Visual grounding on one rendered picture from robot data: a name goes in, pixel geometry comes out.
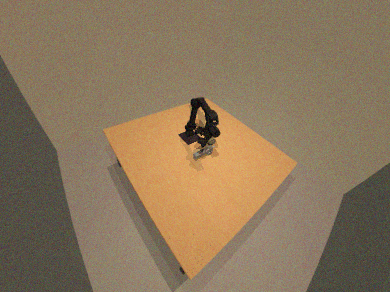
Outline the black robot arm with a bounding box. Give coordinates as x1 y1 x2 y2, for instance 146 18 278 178
185 97 221 138

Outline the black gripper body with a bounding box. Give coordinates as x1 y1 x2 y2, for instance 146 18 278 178
197 128 211 146

